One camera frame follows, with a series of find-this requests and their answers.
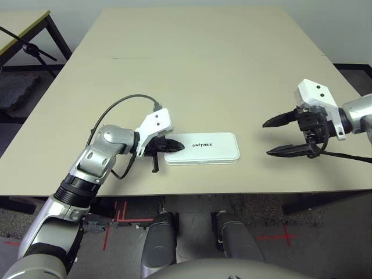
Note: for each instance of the white plastic pencil case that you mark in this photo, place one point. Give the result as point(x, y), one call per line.
point(209, 154)

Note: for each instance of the black tripod stand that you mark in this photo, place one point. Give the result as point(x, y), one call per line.
point(30, 49)

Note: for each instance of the grey robot right leg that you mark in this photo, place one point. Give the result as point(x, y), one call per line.
point(238, 238)

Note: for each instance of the red floor tape cross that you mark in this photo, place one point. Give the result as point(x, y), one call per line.
point(287, 236)

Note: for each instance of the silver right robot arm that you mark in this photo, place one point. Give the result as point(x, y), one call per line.
point(357, 110)

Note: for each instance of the beige robot torso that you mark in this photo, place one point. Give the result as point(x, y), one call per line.
point(226, 270)

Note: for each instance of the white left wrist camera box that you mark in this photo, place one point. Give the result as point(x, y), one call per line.
point(158, 119)

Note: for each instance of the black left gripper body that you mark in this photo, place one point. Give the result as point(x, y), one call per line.
point(158, 145)

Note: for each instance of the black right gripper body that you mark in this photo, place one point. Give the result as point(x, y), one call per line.
point(315, 128)

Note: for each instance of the dark foam floor mat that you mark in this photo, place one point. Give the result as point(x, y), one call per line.
point(14, 90)

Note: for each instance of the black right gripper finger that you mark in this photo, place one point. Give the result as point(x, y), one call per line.
point(283, 119)
point(290, 151)

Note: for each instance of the black table foot bar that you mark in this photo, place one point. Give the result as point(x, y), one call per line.
point(319, 203)
point(20, 203)

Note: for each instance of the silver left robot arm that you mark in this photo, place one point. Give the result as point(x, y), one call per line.
point(113, 136)

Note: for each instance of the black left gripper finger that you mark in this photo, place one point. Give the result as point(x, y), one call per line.
point(174, 142)
point(174, 148)

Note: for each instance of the beige side table black frame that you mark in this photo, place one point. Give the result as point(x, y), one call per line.
point(20, 23)

